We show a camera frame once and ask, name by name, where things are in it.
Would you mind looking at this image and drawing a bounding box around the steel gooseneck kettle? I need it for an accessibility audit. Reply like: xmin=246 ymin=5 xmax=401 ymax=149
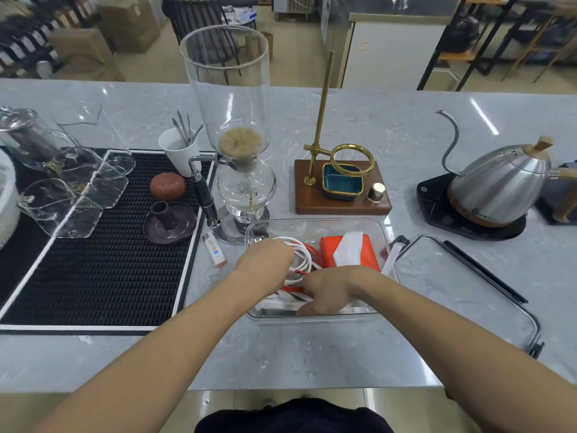
xmin=435 ymin=110 xmax=577 ymax=229

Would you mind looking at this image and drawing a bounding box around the person's right hand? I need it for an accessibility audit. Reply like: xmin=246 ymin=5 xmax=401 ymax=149
xmin=296 ymin=265 xmax=367 ymax=318

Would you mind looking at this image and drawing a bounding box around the white counter cabinet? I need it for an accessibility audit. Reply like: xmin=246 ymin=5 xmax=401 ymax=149
xmin=320 ymin=0 xmax=456 ymax=90

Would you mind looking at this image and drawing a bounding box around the large cardboard box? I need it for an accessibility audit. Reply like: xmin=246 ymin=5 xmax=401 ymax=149
xmin=97 ymin=0 xmax=161 ymax=54

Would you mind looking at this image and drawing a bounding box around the glass siphon coffee maker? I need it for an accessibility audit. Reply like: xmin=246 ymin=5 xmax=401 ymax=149
xmin=179 ymin=24 xmax=278 ymax=247

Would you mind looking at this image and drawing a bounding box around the round side table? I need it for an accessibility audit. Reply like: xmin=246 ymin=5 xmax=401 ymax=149
xmin=223 ymin=5 xmax=258 ymax=31

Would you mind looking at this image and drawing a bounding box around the person's left hand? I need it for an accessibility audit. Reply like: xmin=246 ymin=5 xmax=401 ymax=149
xmin=233 ymin=238 xmax=296 ymax=288

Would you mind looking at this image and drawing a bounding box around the person's right forearm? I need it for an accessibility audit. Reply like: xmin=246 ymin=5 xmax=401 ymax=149
xmin=356 ymin=265 xmax=577 ymax=433

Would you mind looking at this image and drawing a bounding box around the glass teapot with metal lid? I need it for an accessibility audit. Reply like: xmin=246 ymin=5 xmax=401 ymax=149
xmin=0 ymin=105 xmax=80 ymax=172

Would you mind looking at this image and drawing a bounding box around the black kettle base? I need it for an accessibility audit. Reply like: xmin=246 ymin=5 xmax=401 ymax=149
xmin=415 ymin=172 xmax=528 ymax=242

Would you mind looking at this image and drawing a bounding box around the teal square dish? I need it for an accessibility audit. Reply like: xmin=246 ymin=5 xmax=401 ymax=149
xmin=321 ymin=163 xmax=365 ymax=201

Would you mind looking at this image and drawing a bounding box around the white ceramic cup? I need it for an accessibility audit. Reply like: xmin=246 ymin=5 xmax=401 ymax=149
xmin=157 ymin=127 xmax=201 ymax=178

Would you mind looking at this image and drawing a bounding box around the clear glass pitcher gold trim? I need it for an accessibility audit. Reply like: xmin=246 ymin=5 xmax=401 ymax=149
xmin=44 ymin=147 xmax=129 ymax=210

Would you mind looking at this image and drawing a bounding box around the small purple cup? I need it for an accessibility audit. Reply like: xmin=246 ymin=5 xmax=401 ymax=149
xmin=151 ymin=201 xmax=172 ymax=230

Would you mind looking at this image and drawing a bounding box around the black rubber bar mat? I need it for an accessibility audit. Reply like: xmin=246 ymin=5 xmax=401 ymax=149
xmin=0 ymin=148 xmax=217 ymax=337

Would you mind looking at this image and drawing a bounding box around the brown round clay lid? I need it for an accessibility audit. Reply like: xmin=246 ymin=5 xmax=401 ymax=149
xmin=149 ymin=172 xmax=186 ymax=201

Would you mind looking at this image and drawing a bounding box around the black bag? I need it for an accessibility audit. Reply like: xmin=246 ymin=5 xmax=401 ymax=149
xmin=444 ymin=13 xmax=481 ymax=52

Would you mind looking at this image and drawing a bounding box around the person's left forearm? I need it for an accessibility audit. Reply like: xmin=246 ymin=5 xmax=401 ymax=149
xmin=31 ymin=270 xmax=258 ymax=433

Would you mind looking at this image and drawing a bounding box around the purple saucer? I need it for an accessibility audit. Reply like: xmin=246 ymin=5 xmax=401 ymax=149
xmin=142 ymin=201 xmax=198 ymax=245

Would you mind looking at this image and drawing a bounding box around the white appliance unit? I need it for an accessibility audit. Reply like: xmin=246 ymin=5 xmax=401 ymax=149
xmin=272 ymin=0 xmax=316 ymax=21

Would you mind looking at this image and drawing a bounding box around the row of dark labelled bottles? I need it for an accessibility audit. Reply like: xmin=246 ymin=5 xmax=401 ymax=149
xmin=0 ymin=0 xmax=98 ymax=77

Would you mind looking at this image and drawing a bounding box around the orange tissue pack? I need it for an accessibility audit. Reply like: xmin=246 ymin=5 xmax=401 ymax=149
xmin=319 ymin=231 xmax=382 ymax=274

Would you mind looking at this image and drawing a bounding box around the white cable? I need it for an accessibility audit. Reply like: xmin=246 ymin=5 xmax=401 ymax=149
xmin=272 ymin=236 xmax=323 ymax=286

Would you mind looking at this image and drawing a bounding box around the wooden brass pour-over stand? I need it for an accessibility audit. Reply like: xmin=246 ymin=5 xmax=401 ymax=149
xmin=294 ymin=50 xmax=393 ymax=216

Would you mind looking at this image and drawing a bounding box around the dark slatted chair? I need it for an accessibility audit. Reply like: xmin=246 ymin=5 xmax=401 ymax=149
xmin=160 ymin=0 xmax=242 ymax=84

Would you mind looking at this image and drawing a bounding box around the tall clear glass pitcher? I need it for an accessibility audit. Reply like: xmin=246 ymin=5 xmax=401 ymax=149
xmin=56 ymin=103 xmax=136 ymax=176

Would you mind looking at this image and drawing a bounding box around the white plastic basket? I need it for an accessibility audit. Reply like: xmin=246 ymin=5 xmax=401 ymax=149
xmin=0 ymin=148 xmax=22 ymax=251

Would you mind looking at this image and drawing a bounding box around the red cable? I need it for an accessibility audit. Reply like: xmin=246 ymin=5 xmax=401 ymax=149
xmin=281 ymin=242 xmax=325 ymax=295

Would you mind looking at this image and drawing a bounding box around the clear plastic container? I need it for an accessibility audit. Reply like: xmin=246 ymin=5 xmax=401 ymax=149
xmin=243 ymin=217 xmax=401 ymax=323

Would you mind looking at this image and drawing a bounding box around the white orange lighter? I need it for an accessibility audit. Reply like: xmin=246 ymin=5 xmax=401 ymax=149
xmin=201 ymin=232 xmax=228 ymax=268

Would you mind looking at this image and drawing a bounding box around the clear container lid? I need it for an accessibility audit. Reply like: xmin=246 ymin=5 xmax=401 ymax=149
xmin=388 ymin=234 xmax=545 ymax=359

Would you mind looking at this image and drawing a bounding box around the person's black clothing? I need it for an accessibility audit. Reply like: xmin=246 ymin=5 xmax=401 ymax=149
xmin=194 ymin=398 xmax=395 ymax=433

